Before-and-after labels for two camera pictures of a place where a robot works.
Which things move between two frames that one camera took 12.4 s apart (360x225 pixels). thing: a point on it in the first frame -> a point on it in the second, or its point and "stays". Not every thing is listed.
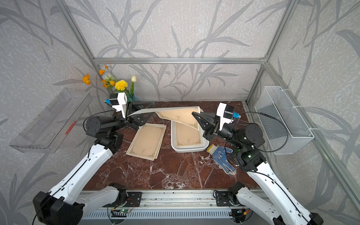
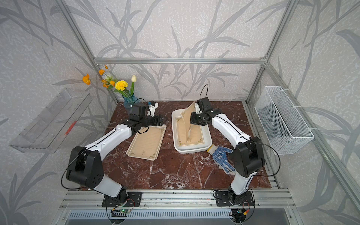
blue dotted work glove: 220,155 stays
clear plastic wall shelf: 47,132 stays
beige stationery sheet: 182,115 -> 146,144
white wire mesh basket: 283,127 stays
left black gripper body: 129,112 -> 147,120
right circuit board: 239,213 stays
